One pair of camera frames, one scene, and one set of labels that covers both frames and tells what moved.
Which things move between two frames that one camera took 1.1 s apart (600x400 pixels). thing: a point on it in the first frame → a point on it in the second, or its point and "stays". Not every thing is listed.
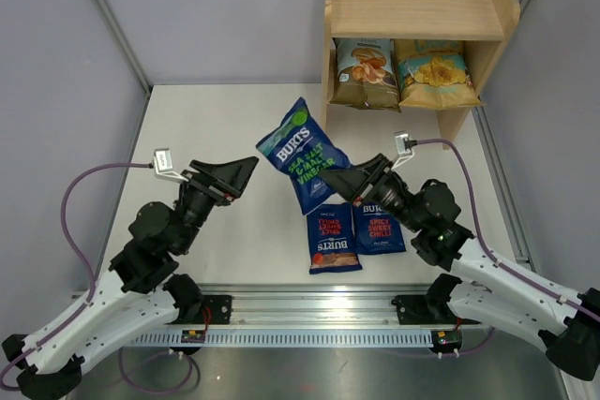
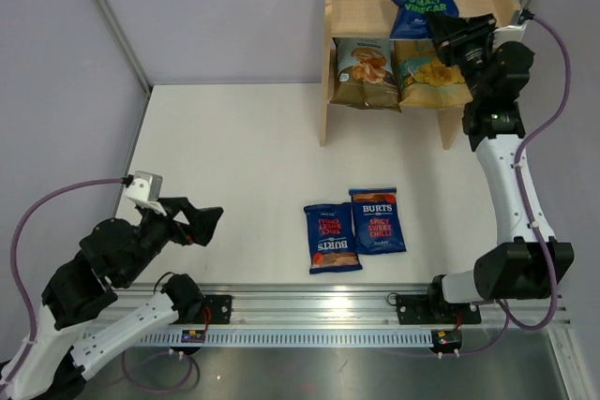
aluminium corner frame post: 144,81 stays
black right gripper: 359,185 → 445,29
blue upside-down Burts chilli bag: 332,239 stays
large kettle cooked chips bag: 434,74 stays
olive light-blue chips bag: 366,74 stays
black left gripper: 222,183 → 200,231
